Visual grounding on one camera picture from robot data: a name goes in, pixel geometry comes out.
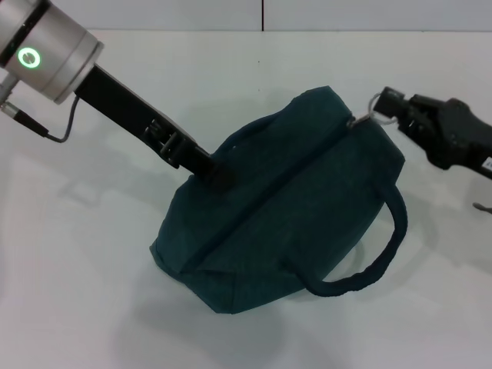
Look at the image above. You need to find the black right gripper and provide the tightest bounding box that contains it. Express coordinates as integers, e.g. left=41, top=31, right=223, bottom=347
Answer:
left=374, top=87, right=492, bottom=178

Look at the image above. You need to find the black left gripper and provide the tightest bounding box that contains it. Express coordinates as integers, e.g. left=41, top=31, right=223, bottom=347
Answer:
left=75, top=65, right=235, bottom=193

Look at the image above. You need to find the dark teal insulated lunch bag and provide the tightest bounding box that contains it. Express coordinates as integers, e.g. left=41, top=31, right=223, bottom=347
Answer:
left=149, top=86, right=408, bottom=314

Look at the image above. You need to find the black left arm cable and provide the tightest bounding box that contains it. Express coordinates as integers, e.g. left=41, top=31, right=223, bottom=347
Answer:
left=0, top=95, right=81, bottom=144

